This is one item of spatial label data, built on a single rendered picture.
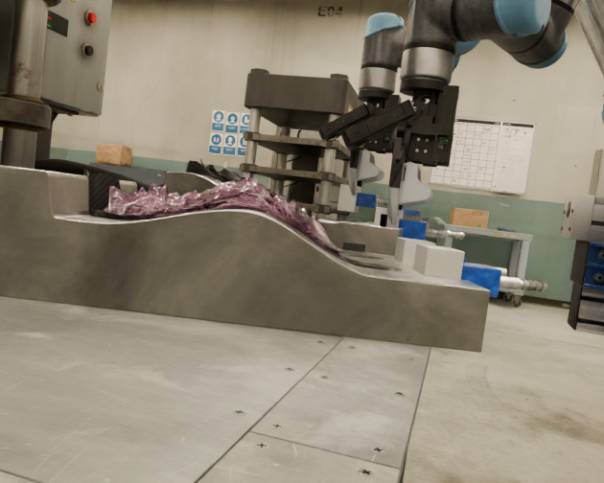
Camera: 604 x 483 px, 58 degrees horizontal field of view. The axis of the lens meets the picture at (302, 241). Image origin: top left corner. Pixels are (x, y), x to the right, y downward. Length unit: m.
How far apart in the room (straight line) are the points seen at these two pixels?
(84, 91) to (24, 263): 1.05
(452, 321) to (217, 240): 0.21
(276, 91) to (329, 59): 2.84
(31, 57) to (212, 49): 7.21
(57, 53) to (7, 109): 0.33
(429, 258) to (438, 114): 0.34
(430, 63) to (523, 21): 0.13
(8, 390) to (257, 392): 0.13
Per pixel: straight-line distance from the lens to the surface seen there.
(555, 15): 0.93
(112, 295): 0.49
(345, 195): 1.13
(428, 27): 0.85
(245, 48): 8.19
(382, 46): 1.16
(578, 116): 7.66
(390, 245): 0.78
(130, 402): 0.30
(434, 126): 0.82
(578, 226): 1.21
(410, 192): 0.81
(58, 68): 1.47
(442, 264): 0.54
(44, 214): 0.51
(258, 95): 5.10
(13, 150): 1.20
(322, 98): 4.94
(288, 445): 0.26
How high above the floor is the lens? 0.91
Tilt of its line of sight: 4 degrees down
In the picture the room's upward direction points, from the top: 7 degrees clockwise
